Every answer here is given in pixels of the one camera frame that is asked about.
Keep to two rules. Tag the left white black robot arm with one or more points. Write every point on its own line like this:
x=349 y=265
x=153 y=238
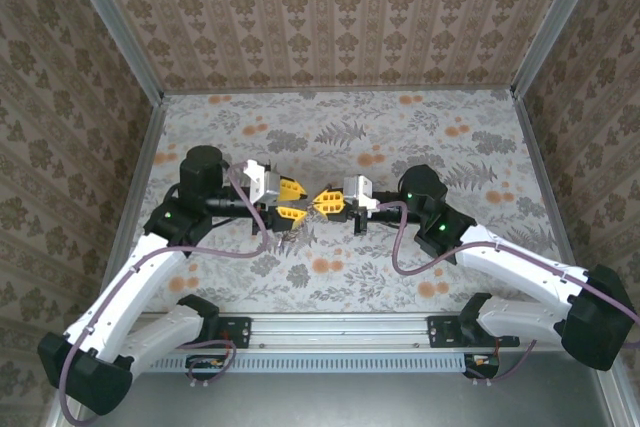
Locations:
x=135 y=287

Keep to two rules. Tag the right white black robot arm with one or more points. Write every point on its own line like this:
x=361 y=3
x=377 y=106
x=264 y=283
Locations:
x=520 y=262

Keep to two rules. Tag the black connector board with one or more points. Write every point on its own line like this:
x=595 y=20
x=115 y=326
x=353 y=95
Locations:
x=482 y=364
x=205 y=364

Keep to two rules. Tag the grey metal panel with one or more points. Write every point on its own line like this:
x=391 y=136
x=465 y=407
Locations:
x=325 y=402

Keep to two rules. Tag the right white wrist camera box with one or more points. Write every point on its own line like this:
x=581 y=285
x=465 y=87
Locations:
x=360 y=187

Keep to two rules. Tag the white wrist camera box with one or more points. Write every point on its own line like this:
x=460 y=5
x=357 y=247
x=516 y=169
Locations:
x=257 y=179
x=360 y=187

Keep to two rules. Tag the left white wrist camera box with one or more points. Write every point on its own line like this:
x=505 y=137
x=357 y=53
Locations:
x=257 y=179

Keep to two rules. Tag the aluminium table side rail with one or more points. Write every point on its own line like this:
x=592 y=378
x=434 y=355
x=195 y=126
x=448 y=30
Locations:
x=142 y=167
x=541 y=172

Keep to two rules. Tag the aluminium mounting rail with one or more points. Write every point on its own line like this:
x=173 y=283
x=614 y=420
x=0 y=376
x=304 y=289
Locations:
x=340 y=329

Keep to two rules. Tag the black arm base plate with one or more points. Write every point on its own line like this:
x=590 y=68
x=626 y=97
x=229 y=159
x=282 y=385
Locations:
x=442 y=332
x=237 y=332

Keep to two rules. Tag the aluminium frame post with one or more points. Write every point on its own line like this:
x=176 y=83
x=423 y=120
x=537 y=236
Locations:
x=112 y=22
x=562 y=22

